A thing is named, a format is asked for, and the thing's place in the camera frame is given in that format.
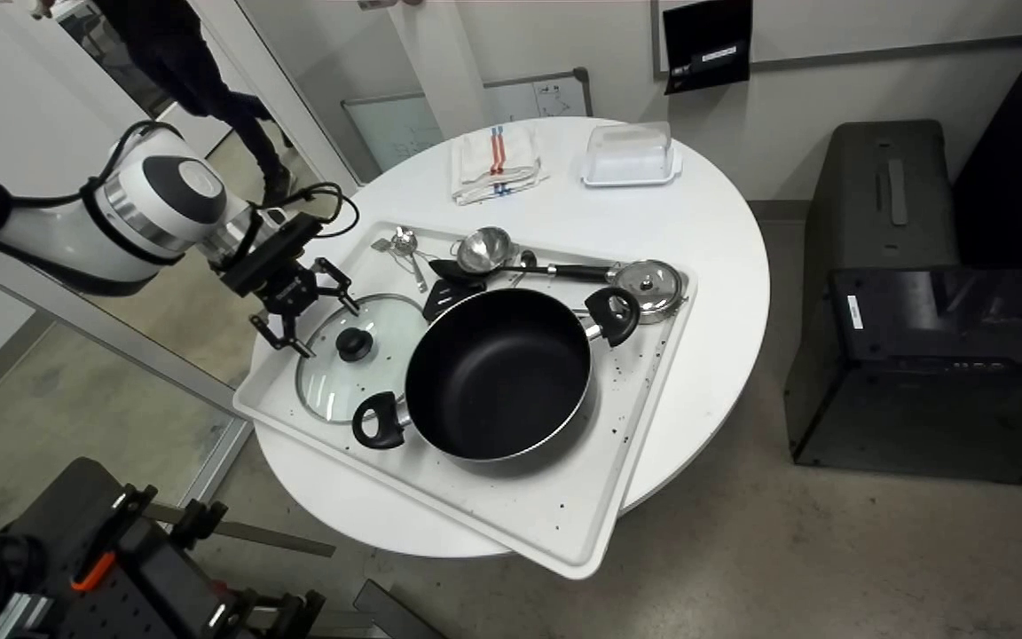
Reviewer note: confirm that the black equipment cart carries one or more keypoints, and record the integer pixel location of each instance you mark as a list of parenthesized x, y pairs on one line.
[(98, 569)]

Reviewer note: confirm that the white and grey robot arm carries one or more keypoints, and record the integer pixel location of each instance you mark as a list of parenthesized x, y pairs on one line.
[(120, 219)]

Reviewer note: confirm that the black cabinet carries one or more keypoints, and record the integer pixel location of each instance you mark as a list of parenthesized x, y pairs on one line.
[(912, 357)]

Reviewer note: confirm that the clear glass lid black knob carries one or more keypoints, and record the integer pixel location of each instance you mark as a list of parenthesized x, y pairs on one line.
[(336, 368)]

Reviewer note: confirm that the white plastic tray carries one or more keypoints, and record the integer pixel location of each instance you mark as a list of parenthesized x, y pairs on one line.
[(533, 498)]

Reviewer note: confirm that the black wall sign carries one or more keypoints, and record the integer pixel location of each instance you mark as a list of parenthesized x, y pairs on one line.
[(706, 44)]

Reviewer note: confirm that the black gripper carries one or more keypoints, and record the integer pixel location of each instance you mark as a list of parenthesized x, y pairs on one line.
[(275, 265)]

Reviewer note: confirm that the small black plastic utensil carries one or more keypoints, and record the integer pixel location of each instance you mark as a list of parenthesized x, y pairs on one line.
[(444, 291)]

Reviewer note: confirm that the small framed whiteboard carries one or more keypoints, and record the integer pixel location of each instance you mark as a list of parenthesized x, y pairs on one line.
[(535, 97)]

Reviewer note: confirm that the steel spoon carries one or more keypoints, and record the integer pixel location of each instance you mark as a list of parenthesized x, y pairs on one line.
[(403, 244)]

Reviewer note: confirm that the small steel lid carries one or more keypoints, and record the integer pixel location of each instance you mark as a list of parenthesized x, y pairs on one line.
[(654, 289)]

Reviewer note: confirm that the person in black clothes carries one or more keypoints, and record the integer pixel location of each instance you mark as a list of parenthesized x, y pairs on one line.
[(177, 59)]

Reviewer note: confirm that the grey metal frame bar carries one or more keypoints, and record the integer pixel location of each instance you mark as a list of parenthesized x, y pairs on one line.
[(98, 324)]

